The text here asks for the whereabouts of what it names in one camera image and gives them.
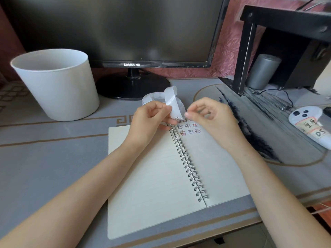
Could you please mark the person's left hand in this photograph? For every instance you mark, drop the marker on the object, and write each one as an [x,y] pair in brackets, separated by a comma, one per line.
[144,120]

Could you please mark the person's right hand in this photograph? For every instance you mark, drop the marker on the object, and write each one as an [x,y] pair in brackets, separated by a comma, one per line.
[222,121]

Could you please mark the white sticker strip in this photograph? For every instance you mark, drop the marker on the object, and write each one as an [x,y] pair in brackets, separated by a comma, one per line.
[173,100]

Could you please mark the cream spiral notebook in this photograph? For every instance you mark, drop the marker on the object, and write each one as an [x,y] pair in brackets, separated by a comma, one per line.
[150,183]

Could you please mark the person's right forearm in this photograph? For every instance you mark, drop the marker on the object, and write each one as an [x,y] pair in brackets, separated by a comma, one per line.
[282,196]

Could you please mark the person's left forearm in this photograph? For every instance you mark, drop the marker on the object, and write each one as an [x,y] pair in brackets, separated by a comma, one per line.
[75,201]

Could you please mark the grey cylindrical speaker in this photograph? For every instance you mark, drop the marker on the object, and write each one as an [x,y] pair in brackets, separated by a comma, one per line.
[263,72]

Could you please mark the black plug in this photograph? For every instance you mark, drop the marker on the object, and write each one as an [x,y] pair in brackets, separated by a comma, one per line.
[285,107]

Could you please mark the white labelled VR controller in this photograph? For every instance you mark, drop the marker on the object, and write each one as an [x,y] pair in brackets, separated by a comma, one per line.
[306,123]

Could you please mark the white plastic waste bin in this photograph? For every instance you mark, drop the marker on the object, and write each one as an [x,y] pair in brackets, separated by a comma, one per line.
[59,92]

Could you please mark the black computer monitor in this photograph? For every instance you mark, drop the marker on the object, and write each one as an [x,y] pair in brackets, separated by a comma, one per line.
[119,28]

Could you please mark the grey patterned desk mat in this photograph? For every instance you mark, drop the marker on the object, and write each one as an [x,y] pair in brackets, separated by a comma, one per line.
[51,162]

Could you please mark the orange woven bag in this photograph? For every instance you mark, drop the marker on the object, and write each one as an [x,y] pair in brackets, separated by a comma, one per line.
[323,218]

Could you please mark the black shelf frame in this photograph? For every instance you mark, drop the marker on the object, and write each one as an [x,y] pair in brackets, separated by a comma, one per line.
[243,61]

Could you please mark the black desk frame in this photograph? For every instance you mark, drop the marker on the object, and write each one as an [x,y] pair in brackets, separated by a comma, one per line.
[218,240]

